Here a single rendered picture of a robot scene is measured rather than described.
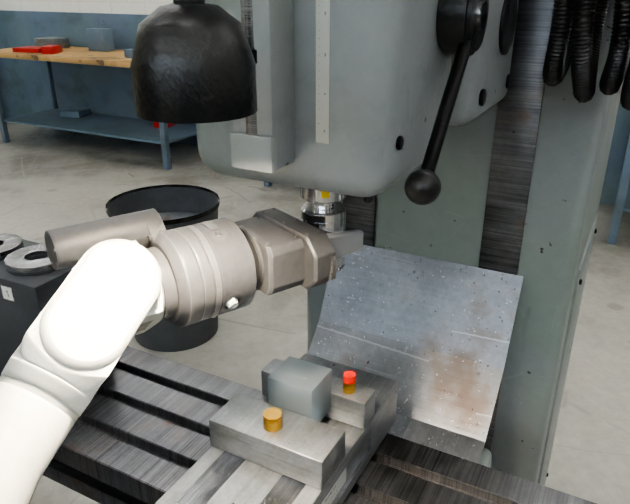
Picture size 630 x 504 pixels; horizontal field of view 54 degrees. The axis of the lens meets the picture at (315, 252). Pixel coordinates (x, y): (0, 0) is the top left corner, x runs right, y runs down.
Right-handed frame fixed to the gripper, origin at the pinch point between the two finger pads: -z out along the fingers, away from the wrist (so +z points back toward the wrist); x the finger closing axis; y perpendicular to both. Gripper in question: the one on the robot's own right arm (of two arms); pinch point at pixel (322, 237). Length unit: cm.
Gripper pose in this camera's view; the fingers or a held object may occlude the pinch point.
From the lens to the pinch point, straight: 65.1
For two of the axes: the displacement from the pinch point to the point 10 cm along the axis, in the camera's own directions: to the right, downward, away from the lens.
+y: -0.1, 9.2, 4.0
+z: -8.0, 2.3, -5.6
